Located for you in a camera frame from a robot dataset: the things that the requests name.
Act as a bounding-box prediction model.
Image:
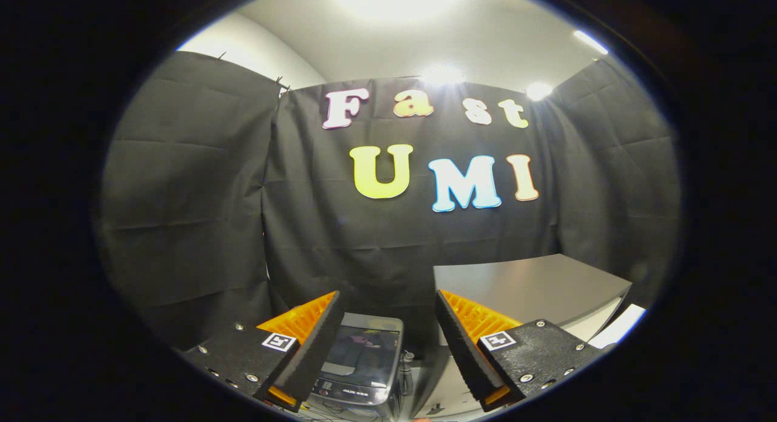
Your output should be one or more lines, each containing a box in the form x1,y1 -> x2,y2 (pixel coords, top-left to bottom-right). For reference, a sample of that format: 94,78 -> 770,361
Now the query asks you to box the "large ceiling light panel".
331,0 -> 474,23

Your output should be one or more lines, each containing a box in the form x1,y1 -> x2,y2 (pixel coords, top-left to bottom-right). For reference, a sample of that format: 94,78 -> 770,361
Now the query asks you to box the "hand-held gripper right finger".
435,289 -> 608,412

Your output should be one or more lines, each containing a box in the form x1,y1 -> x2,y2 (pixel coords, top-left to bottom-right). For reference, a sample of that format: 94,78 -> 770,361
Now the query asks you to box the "black backdrop cloth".
94,50 -> 682,350

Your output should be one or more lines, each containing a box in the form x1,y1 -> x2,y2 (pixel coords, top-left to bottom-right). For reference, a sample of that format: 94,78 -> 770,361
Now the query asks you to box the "grey washing machine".
304,313 -> 406,420

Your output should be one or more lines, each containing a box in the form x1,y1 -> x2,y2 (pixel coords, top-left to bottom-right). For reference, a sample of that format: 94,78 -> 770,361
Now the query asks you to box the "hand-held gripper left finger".
182,290 -> 344,412

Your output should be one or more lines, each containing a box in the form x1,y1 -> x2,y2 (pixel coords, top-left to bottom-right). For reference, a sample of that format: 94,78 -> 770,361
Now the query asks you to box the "beige cabinet with grey top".
413,254 -> 632,420

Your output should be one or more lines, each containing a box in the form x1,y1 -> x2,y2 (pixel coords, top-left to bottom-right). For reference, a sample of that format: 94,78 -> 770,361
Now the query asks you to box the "white flat board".
588,304 -> 647,350

